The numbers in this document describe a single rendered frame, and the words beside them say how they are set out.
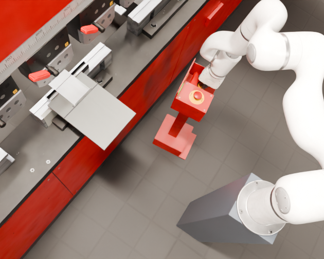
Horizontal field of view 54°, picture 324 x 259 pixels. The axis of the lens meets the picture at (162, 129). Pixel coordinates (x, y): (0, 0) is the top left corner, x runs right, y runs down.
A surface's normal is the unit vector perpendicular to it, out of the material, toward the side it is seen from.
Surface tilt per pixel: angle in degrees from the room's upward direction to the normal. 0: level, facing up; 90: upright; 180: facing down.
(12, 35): 90
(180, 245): 0
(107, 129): 0
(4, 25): 90
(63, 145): 0
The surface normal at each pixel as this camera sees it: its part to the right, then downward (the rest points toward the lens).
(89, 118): 0.15, -0.32
